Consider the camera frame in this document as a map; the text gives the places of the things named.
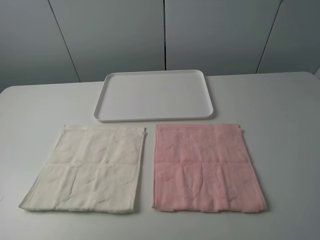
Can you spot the white rectangular plastic tray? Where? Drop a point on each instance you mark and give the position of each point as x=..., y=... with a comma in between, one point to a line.
x=154, y=96

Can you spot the pink towel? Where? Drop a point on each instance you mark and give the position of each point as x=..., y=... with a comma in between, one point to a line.
x=205, y=168

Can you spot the cream white towel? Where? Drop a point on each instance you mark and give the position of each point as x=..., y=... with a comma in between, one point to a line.
x=90, y=169

